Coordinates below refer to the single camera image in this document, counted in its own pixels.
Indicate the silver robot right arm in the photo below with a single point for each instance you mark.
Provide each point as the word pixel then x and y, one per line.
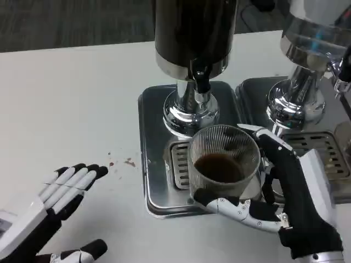
pixel 326 258

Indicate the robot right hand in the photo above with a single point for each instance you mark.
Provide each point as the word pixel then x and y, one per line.
pixel 299 197

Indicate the dark drink dispenser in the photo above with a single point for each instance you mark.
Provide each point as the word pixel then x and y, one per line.
pixel 192 33

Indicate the steel drip tray base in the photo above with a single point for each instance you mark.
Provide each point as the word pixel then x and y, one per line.
pixel 255 96
pixel 153 153

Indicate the black dispenser tap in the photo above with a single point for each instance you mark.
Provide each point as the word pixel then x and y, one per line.
pixel 201 79
pixel 342 76

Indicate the clear ribbed glass cup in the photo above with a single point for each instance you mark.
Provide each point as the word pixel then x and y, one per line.
pixel 222 170

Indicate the chrome drink dispenser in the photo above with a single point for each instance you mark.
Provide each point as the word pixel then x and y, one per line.
pixel 307 41

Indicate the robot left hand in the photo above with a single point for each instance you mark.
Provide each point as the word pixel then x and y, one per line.
pixel 63 186

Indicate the steel drip grid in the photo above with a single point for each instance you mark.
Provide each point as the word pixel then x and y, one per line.
pixel 179 170
pixel 329 153

